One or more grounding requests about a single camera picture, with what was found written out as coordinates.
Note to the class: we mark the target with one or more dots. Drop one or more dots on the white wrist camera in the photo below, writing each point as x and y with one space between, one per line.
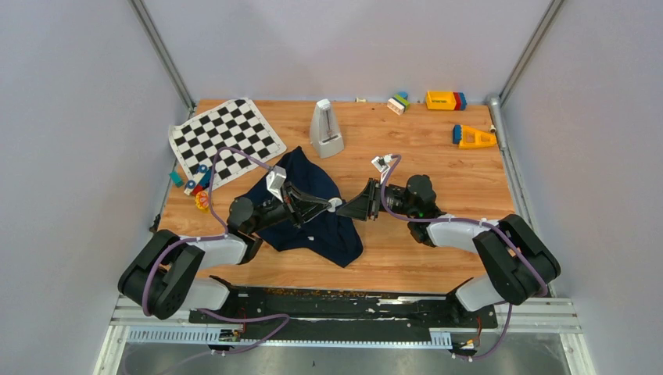
383 165
275 179

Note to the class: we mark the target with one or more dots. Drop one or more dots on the white green blue block stack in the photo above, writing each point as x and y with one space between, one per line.
398 103

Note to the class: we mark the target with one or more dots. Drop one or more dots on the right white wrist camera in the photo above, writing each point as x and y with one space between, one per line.
383 165

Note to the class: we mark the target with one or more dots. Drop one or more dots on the red blue block pair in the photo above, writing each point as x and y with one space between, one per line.
460 101

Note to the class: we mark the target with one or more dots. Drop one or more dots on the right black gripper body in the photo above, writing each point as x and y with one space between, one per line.
376 203

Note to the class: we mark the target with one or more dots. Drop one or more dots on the yellow blue toy wedge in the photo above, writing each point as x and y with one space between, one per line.
465 137

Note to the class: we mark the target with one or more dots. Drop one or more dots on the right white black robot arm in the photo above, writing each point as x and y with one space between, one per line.
415 203

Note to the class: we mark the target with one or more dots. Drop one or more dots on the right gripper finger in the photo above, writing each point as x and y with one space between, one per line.
365 197
354 210

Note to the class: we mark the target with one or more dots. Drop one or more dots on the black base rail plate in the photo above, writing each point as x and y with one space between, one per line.
354 316

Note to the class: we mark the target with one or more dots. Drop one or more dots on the grey corner pipe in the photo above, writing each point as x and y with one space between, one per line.
498 127

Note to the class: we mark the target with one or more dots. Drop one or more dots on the white metronome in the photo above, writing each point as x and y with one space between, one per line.
325 134

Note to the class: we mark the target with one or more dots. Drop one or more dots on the yellow red toy piece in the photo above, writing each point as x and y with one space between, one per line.
202 201

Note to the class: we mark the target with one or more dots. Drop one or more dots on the blue red toy car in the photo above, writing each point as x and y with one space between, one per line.
201 174

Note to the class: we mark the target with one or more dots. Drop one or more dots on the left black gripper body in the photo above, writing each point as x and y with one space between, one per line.
275 210

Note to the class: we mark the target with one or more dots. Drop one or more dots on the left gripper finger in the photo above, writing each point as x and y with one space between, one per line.
309 211
302 197

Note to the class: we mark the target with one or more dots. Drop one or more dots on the teal toy block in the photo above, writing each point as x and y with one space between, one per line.
176 179

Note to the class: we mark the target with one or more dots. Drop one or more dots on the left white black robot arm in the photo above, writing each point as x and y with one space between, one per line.
162 277

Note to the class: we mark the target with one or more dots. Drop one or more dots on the yellow toy block bin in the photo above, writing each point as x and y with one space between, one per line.
441 100

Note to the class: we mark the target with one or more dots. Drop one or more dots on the black white checkerboard mat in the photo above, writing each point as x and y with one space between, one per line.
236 123

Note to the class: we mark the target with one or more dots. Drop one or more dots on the navy blue garment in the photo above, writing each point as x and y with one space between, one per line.
330 236

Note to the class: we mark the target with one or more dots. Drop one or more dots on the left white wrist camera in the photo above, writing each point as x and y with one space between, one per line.
275 179

